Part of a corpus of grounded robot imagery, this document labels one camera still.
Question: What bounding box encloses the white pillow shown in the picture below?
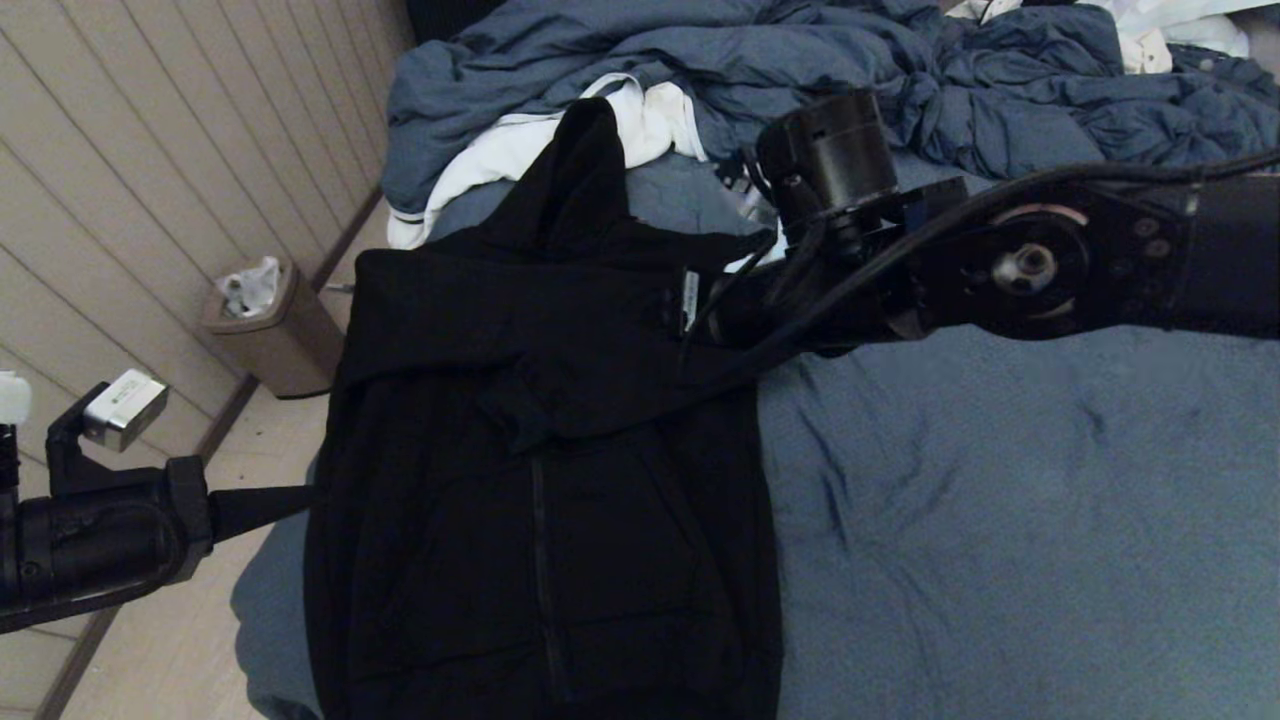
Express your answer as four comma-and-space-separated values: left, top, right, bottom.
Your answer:
1085, 0, 1280, 59

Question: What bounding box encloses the black zip hoodie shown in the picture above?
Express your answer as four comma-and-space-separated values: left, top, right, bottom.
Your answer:
305, 98, 786, 720

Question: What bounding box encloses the cream crumpled garment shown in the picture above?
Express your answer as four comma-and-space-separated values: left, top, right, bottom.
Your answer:
945, 0, 1173, 75

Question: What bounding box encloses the crumpled blue duvet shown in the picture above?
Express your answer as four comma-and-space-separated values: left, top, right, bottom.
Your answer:
383, 0, 1280, 216

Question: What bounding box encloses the dark headboard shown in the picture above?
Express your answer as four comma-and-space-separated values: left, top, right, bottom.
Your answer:
405, 0, 511, 46

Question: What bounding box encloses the beige trash bin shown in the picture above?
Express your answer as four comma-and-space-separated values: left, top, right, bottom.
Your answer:
200, 258, 346, 399

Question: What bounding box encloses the white garment with dark trim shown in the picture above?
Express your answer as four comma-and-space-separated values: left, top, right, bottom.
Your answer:
388, 75, 707, 251

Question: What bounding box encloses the white plastic bin bag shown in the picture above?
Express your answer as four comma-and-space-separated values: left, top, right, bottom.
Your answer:
220, 256, 284, 321

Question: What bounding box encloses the blue bed sheet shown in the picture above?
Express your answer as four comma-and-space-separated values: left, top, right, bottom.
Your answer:
230, 150, 1280, 720

